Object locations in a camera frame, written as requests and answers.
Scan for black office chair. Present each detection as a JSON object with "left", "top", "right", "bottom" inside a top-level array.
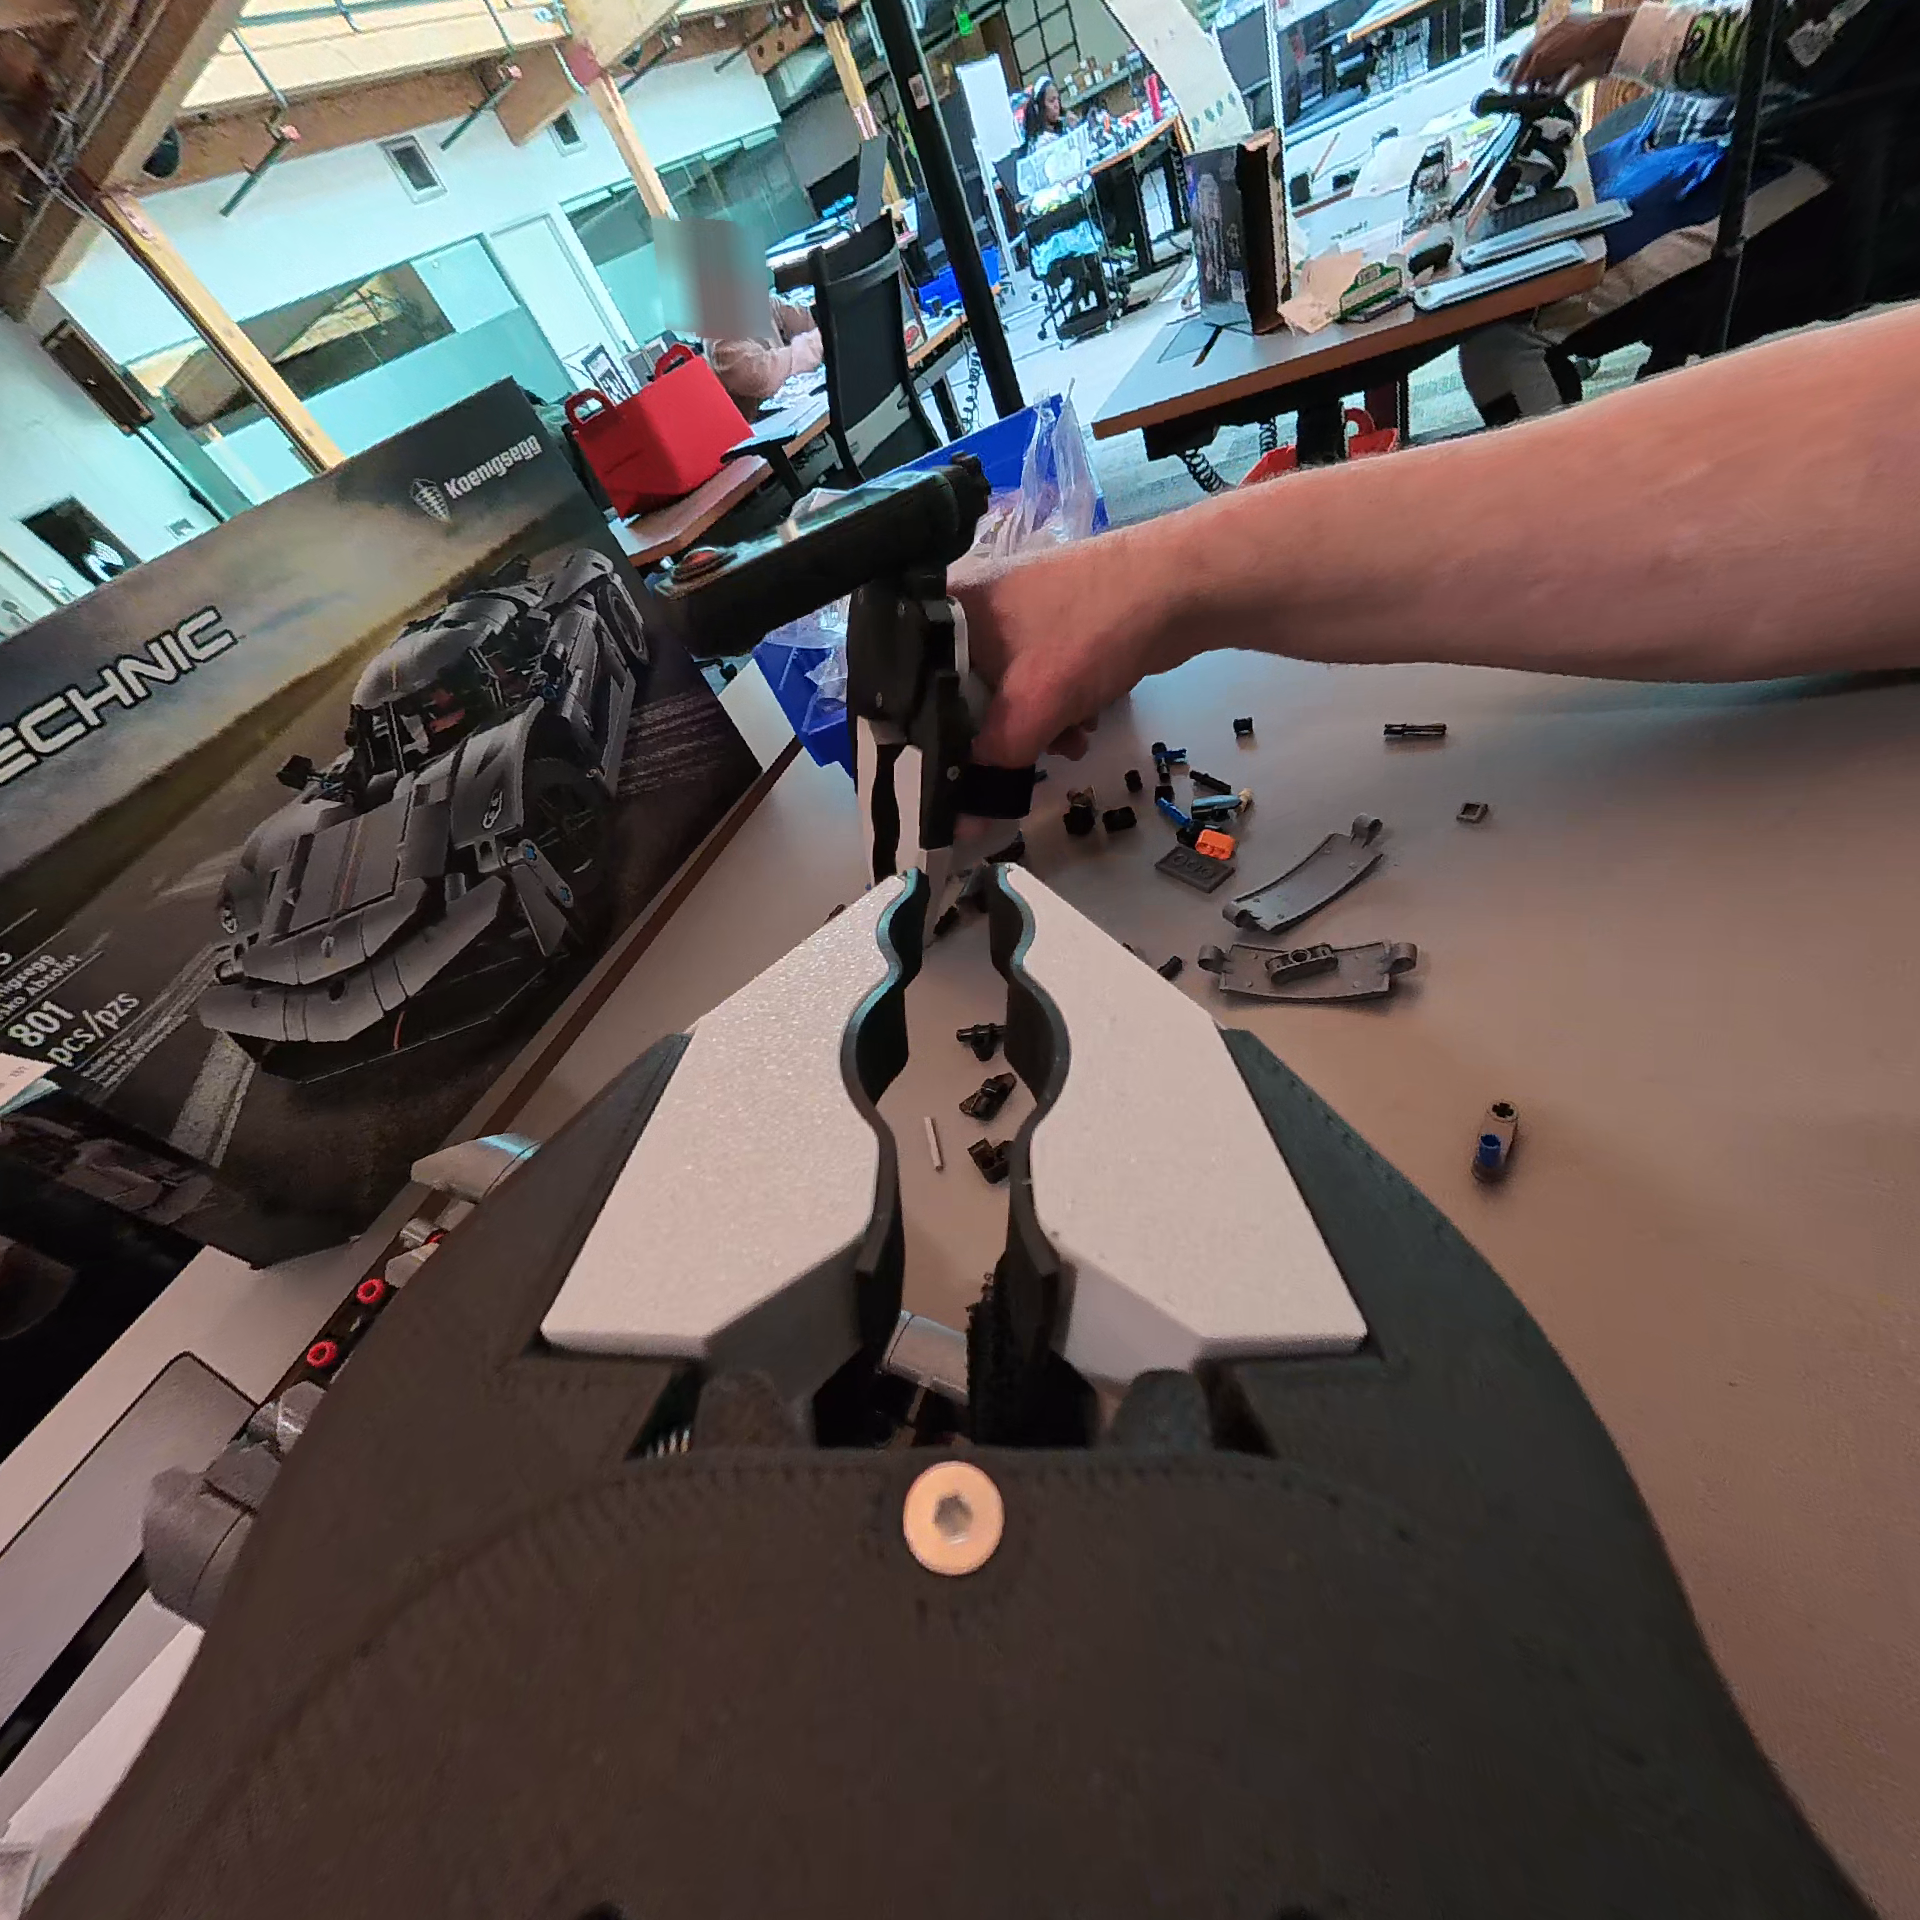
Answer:
[{"left": 804, "top": 214, "right": 965, "bottom": 485}]

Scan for person's right hand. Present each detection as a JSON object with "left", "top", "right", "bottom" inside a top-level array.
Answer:
[{"left": 948, "top": 543, "right": 1206, "bottom": 773}]

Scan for grey keyboard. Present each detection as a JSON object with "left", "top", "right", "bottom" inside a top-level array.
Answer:
[{"left": 1409, "top": 240, "right": 1596, "bottom": 312}]

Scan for red tote bag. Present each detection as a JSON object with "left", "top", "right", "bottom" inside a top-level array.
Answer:
[{"left": 562, "top": 343, "right": 755, "bottom": 520}]

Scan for grey background desk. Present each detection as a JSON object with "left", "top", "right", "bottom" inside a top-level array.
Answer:
[{"left": 1089, "top": 240, "right": 1610, "bottom": 469}]

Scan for person's right forearm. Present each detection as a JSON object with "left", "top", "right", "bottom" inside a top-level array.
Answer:
[{"left": 1170, "top": 306, "right": 1920, "bottom": 690}]

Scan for lego set box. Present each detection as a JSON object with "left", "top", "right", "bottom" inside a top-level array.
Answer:
[{"left": 0, "top": 373, "right": 768, "bottom": 1273}]

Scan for pile of clear plastic bags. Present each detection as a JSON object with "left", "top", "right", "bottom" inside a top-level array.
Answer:
[{"left": 809, "top": 401, "right": 1109, "bottom": 752}]

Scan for scattered loose lego pieces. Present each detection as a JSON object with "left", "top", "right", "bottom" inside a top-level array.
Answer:
[{"left": 952, "top": 716, "right": 1494, "bottom": 1188}]

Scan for black floor lamp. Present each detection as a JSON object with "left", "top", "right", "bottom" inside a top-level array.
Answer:
[{"left": 865, "top": 0, "right": 1025, "bottom": 460}]

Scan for grey lego car model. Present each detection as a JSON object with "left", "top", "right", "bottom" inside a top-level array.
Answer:
[{"left": 142, "top": 1132, "right": 980, "bottom": 1640}]

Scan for wooden background desk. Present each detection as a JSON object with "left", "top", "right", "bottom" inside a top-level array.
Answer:
[{"left": 605, "top": 306, "right": 973, "bottom": 572}]

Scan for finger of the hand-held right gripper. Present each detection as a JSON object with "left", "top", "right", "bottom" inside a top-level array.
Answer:
[
  {"left": 852, "top": 728, "right": 920, "bottom": 889},
  {"left": 914, "top": 817, "right": 1031, "bottom": 942}
]

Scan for pale tilted board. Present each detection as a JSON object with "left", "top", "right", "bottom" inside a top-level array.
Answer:
[{"left": 1102, "top": 0, "right": 1254, "bottom": 152}]

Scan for blue plastic bin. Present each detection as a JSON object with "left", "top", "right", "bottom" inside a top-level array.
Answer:
[{"left": 749, "top": 392, "right": 1115, "bottom": 781}]

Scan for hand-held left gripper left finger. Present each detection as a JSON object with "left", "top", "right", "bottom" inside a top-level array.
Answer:
[{"left": 535, "top": 872, "right": 923, "bottom": 1446}]

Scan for dark upright box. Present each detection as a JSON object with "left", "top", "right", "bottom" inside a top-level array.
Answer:
[{"left": 1181, "top": 128, "right": 1296, "bottom": 338}]

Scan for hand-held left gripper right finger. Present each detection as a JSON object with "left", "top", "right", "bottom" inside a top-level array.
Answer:
[{"left": 986, "top": 864, "right": 1373, "bottom": 1424}]

